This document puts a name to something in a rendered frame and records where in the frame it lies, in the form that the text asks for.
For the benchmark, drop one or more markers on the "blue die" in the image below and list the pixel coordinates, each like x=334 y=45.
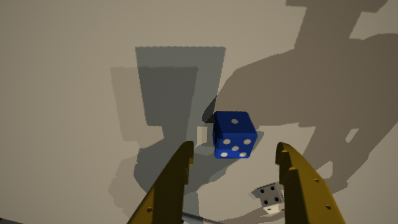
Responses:
x=233 y=135

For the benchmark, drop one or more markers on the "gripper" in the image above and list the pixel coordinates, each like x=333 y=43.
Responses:
x=307 y=197

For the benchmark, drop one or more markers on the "white die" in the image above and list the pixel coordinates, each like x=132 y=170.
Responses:
x=271 y=198

